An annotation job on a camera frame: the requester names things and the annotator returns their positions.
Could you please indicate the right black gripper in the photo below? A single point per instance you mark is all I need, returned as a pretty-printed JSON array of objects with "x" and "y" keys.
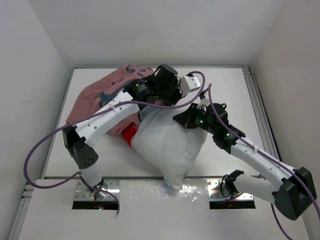
[{"x": 189, "y": 118}]

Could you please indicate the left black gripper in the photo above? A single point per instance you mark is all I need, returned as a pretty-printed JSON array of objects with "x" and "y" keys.
[{"x": 175, "y": 84}]

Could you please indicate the white pillow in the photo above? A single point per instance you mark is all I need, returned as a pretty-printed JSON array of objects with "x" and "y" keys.
[{"x": 166, "y": 145}]

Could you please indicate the red patterned pillowcase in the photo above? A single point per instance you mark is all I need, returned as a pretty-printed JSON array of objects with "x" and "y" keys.
[{"x": 95, "y": 96}]

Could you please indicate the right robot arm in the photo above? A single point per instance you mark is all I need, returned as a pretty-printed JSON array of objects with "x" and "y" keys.
[{"x": 291, "y": 190}]

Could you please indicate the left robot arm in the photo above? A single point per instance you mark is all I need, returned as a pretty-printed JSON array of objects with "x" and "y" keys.
[{"x": 133, "y": 95}]

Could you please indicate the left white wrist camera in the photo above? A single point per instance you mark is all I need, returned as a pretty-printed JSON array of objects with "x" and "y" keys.
[{"x": 190, "y": 83}]

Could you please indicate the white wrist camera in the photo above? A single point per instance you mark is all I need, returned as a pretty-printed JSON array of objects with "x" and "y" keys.
[
  {"x": 204, "y": 102},
  {"x": 190, "y": 83}
]

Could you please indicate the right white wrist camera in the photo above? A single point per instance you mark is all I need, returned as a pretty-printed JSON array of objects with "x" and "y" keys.
[{"x": 204, "y": 102}]

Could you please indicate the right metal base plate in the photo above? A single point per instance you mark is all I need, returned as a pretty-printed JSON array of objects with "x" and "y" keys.
[{"x": 215, "y": 194}]

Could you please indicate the metal base plate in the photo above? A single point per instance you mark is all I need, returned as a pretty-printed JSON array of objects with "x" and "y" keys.
[
  {"x": 109, "y": 191},
  {"x": 215, "y": 194}
]

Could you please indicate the aluminium frame rail right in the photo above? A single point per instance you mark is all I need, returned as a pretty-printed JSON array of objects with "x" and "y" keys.
[{"x": 266, "y": 133}]

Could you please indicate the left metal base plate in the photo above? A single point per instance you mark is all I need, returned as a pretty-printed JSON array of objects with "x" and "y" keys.
[{"x": 109, "y": 191}]

